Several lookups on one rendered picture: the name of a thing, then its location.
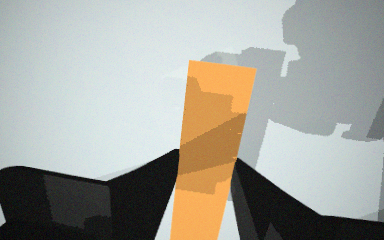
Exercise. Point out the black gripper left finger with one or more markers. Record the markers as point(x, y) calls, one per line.
point(127, 207)

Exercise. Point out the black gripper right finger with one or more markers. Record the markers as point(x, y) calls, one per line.
point(265, 212)

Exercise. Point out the orange bar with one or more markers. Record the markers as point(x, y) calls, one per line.
point(216, 103)

